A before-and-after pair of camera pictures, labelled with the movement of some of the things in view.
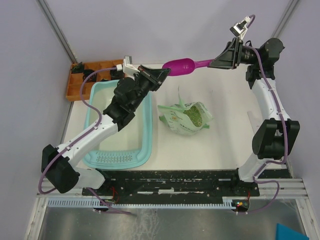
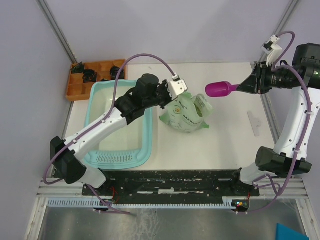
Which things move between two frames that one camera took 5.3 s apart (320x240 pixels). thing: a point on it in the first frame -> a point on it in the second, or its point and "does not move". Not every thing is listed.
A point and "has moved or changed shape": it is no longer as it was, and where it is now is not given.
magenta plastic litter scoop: (184, 66) -> (219, 89)
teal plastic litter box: (131, 147) does not move
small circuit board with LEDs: (241, 205) does not move
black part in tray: (79, 68) does not move
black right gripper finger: (225, 59) -> (249, 85)
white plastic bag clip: (254, 123) does not move
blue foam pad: (284, 232) does not move
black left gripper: (155, 76) -> (164, 85)
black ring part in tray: (92, 78) does not move
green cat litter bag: (186, 118) has moved or changed shape
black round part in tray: (115, 74) does not move
